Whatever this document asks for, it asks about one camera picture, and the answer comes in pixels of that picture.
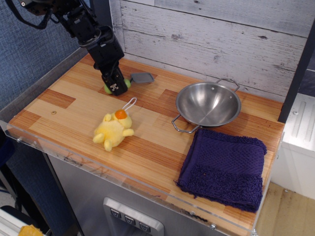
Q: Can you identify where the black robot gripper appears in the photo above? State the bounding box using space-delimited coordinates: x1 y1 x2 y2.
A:
87 26 128 96

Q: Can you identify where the green handled grey spatula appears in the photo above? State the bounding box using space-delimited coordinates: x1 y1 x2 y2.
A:
103 72 155 95

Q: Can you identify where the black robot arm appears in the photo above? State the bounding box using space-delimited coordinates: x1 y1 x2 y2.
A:
6 0 129 96

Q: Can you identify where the stainless steel pot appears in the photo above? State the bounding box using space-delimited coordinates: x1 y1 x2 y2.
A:
172 79 242 134

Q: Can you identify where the yellow plush duck toy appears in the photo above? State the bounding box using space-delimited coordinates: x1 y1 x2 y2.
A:
93 97 137 151

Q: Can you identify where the stainless steel cabinet front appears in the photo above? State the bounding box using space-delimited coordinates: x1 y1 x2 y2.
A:
47 155 232 236

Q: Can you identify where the silver control panel with buttons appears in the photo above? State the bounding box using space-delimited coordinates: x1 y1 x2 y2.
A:
103 197 164 236

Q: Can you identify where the purple folded towel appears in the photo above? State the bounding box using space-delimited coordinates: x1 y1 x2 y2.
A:
176 129 267 212

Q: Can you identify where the yellow object bottom left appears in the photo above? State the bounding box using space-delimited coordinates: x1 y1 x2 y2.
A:
18 225 44 236

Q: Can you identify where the black vertical post left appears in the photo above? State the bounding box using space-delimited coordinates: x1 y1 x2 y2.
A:
90 0 113 28

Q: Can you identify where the black vertical post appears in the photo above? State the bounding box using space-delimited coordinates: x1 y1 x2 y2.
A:
90 0 113 28
278 36 315 123

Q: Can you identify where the black vertical post right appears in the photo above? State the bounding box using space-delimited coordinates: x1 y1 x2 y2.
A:
278 36 315 123

